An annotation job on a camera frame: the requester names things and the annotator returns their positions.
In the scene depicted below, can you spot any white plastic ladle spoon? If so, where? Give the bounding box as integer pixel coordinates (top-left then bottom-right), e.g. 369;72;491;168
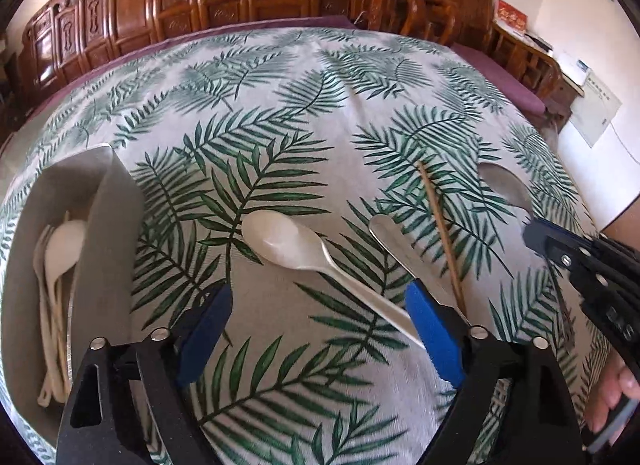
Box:
32;225;66;407

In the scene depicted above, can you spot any carved wooden bench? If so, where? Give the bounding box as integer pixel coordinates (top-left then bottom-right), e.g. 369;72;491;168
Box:
8;0;562;107

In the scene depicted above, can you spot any white wall panel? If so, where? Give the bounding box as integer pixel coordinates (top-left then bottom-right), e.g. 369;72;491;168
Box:
570;70;622;147

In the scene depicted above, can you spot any right hand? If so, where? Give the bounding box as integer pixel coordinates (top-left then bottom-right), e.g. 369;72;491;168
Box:
584;350;639;433

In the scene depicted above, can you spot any brown wooden chopstick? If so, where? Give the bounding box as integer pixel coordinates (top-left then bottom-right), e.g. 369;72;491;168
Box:
416;160;466;315

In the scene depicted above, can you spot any metal spoon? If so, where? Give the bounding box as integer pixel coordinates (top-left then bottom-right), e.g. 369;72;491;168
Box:
477;162;534;218
369;214;469;323

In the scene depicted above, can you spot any large white plastic spoon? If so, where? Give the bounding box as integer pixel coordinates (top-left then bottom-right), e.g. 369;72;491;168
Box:
241;209;424;349

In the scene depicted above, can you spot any red paper box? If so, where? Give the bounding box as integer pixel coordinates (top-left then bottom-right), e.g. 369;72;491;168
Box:
495;0;528;36

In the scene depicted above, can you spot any small white plastic spoon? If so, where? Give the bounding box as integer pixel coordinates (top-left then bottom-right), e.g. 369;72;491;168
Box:
44;219;87;398

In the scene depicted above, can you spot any purple bench cushion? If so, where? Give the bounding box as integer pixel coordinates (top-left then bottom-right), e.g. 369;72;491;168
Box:
29;14;549;118

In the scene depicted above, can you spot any palm leaf tablecloth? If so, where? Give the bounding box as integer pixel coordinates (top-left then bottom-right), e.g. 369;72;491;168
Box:
1;28;608;464

